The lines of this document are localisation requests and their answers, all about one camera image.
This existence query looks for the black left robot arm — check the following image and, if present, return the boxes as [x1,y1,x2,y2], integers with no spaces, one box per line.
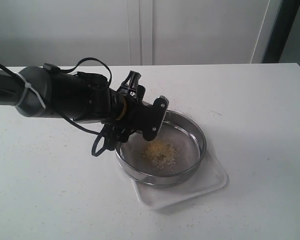
[0,66,169,144]

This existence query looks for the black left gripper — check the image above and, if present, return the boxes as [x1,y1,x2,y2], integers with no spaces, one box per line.
[99,70,168,143]

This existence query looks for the yellow and white grain mixture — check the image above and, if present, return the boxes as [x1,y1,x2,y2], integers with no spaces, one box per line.
[143,140,178,170]

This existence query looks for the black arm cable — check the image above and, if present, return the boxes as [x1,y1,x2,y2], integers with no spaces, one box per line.
[0,56,131,158]

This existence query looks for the white plastic tray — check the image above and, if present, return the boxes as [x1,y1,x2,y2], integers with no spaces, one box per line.
[131,151,229,211]

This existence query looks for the round steel mesh sieve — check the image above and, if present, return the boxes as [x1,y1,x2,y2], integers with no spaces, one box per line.
[115,110,207,188]

